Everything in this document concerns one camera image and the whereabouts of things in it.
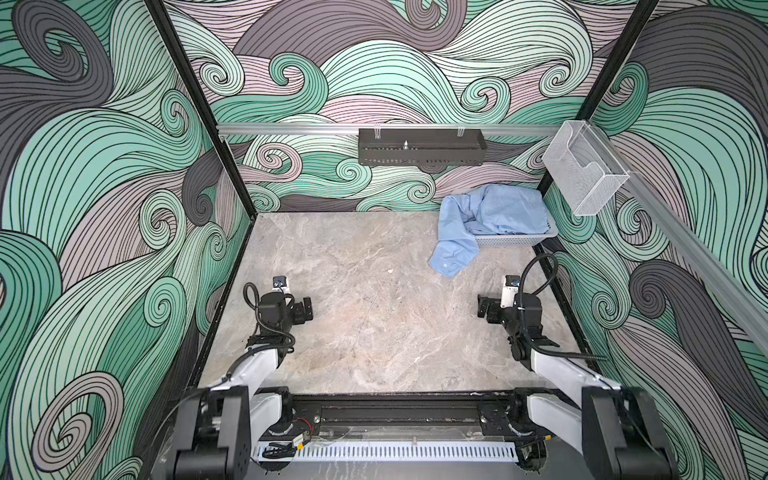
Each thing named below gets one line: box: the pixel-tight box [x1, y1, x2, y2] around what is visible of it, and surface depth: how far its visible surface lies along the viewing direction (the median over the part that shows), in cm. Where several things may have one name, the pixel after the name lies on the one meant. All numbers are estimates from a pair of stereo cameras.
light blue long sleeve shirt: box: [429, 184, 550, 278], surface depth 109 cm
